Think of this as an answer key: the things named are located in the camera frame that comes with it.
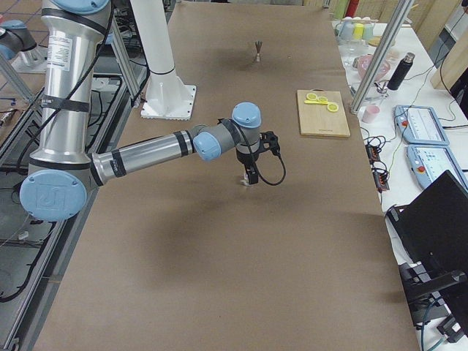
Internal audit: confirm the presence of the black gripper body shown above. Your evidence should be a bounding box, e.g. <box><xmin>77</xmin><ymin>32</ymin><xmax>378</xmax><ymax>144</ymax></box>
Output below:
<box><xmin>235</xmin><ymin>144</ymin><xmax>260</xmax><ymax>173</ymax></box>

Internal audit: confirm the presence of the clear glass shaker cup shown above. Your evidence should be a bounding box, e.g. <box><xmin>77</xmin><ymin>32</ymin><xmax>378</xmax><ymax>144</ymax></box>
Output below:
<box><xmin>241</xmin><ymin>174</ymin><xmax>250</xmax><ymax>186</ymax></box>

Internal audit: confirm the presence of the steel measuring jigger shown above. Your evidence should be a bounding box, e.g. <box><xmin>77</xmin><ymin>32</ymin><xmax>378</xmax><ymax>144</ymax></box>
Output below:
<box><xmin>254</xmin><ymin>40</ymin><xmax>263</xmax><ymax>62</ymax></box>

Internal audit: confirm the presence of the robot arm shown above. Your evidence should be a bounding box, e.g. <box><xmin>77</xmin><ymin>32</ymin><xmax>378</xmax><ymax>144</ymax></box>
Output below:
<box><xmin>19</xmin><ymin>1</ymin><xmax>266</xmax><ymax>222</ymax></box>
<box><xmin>1</xmin><ymin>20</ymin><xmax>37</xmax><ymax>61</ymax></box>

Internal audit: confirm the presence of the pink plastic cup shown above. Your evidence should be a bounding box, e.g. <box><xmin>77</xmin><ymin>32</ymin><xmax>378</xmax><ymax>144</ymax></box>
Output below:
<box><xmin>361</xmin><ymin>105</ymin><xmax>380</xmax><ymax>124</ymax></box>

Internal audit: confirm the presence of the yellow cup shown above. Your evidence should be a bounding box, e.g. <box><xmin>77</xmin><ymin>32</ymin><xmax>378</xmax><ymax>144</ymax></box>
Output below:
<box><xmin>352</xmin><ymin>23</ymin><xmax>365</xmax><ymax>40</ymax></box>

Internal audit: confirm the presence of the bamboo cutting board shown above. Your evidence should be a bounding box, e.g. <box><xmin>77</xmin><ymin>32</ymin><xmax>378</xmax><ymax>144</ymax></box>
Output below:
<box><xmin>297</xmin><ymin>89</ymin><xmax>350</xmax><ymax>137</ymax></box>

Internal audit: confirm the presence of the yellow plastic knife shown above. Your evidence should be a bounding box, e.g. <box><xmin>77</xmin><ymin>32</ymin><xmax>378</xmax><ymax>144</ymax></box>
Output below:
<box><xmin>303</xmin><ymin>100</ymin><xmax>330</xmax><ymax>105</ymax></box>

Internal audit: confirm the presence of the lemon slice three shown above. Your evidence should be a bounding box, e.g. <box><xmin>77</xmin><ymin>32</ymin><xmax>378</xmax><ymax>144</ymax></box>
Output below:
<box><xmin>327</xmin><ymin>102</ymin><xmax>339</xmax><ymax>112</ymax></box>

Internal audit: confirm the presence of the pink bowl with ice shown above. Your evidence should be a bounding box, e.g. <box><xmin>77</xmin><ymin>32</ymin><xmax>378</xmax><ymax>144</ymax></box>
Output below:
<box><xmin>355</xmin><ymin>54</ymin><xmax>391</xmax><ymax>82</ymax></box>

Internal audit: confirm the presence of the teach pendant far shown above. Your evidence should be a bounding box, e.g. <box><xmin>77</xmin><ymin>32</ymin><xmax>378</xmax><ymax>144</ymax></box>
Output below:
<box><xmin>393</xmin><ymin>105</ymin><xmax>450</xmax><ymax>146</ymax></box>

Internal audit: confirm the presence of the teach pendant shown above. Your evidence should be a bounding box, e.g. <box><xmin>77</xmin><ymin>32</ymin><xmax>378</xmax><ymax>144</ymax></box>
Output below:
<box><xmin>406</xmin><ymin>144</ymin><xmax>467</xmax><ymax>189</ymax></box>
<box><xmin>393</xmin><ymin>105</ymin><xmax>450</xmax><ymax>146</ymax></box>

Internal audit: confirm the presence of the teach pendant near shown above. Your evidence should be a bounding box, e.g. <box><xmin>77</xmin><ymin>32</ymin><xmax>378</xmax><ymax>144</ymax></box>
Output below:
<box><xmin>406</xmin><ymin>144</ymin><xmax>467</xmax><ymax>189</ymax></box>

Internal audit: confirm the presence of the black water bottle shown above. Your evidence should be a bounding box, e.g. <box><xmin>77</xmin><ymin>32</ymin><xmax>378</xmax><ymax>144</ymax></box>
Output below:
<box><xmin>387</xmin><ymin>52</ymin><xmax>415</xmax><ymax>91</ymax></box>

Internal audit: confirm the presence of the black monitor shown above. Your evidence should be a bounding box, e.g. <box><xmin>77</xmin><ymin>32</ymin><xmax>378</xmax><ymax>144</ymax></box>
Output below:
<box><xmin>386</xmin><ymin>170</ymin><xmax>467</xmax><ymax>273</ymax></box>

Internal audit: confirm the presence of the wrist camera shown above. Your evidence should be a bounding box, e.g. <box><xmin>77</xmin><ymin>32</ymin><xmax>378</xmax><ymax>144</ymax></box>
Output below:
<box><xmin>260</xmin><ymin>131</ymin><xmax>281</xmax><ymax>157</ymax></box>

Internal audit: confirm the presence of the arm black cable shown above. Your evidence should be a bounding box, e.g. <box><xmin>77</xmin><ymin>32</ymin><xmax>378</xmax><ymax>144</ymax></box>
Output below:
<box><xmin>217</xmin><ymin>117</ymin><xmax>287</xmax><ymax>186</ymax></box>

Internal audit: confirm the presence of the white camera post base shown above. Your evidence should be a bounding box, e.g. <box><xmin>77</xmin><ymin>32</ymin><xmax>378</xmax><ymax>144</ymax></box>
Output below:
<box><xmin>131</xmin><ymin>0</ymin><xmax>197</xmax><ymax>121</ymax></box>

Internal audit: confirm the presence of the aluminium frame post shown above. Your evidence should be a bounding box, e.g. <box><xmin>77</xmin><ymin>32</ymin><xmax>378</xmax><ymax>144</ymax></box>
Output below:
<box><xmin>350</xmin><ymin>0</ymin><xmax>414</xmax><ymax>115</ymax></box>

